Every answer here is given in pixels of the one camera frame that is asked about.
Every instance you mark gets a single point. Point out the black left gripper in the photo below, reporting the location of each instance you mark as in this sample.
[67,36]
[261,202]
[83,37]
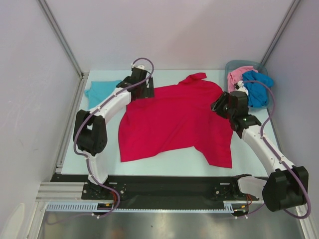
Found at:
[148,92]

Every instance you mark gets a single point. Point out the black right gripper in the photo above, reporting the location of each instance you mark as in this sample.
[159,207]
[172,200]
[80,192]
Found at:
[219,105]

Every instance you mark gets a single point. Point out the red t-shirt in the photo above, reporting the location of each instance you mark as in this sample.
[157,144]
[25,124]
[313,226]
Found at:
[178,116]

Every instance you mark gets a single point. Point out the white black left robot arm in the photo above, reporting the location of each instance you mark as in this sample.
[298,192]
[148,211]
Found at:
[90,130]

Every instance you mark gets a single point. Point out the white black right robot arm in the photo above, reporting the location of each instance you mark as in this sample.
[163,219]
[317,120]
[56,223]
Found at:
[287,185]

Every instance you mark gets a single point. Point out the dark blue t-shirt in basket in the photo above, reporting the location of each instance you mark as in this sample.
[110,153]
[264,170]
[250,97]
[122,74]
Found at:
[257,93]

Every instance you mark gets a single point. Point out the pink t-shirt in basket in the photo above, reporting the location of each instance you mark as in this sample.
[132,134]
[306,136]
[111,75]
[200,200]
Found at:
[236,75]

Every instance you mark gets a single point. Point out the grey plastic laundry basket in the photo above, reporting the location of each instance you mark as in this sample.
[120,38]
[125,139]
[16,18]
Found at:
[234,64]

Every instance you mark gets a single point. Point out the folded light blue t-shirt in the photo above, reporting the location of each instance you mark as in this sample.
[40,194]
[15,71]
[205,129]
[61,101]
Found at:
[98,91]

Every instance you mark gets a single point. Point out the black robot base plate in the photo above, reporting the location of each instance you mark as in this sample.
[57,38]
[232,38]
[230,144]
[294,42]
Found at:
[215,188]

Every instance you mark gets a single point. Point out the light blue cable duct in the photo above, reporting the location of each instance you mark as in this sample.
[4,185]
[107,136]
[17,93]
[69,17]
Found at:
[218,207]

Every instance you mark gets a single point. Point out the aluminium frame post right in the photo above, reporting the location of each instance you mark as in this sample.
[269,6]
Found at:
[281,29]

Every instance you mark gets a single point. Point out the aluminium frame post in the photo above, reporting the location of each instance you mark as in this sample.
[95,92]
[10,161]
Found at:
[44,6]
[281,29]

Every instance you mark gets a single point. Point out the aluminium frame post left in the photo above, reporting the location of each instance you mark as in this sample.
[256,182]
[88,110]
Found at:
[44,6]

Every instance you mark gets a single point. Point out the aluminium frame rail front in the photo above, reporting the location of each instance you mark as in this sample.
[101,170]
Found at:
[60,191]

